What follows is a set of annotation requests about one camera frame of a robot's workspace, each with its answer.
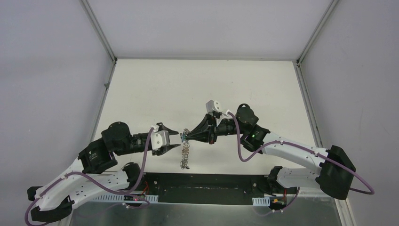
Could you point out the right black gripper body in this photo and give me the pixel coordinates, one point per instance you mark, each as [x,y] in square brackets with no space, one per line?
[216,129]

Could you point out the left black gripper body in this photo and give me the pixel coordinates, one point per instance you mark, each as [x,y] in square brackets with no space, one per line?
[157,152]

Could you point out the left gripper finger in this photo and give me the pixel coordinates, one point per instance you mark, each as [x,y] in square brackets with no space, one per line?
[165,131]
[167,148]

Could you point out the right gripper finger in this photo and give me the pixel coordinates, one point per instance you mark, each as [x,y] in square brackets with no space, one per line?
[204,127]
[204,138]

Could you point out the metal disc keyring holder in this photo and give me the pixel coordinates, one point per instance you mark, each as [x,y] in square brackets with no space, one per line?
[185,152]

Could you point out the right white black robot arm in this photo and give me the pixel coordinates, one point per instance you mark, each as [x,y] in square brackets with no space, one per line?
[329,170]

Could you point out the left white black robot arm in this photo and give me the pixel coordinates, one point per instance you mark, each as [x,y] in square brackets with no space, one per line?
[77,185]

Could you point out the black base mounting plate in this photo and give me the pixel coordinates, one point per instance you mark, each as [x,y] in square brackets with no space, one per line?
[210,188]

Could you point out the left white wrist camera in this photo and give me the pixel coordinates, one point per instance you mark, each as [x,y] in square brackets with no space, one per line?
[157,137]

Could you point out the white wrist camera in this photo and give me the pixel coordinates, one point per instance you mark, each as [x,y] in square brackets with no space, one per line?
[215,109]
[157,137]

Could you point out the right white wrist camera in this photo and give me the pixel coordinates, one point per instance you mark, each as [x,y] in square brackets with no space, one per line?
[215,109]

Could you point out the right white cable duct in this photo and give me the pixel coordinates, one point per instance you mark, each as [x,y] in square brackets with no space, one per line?
[261,201]

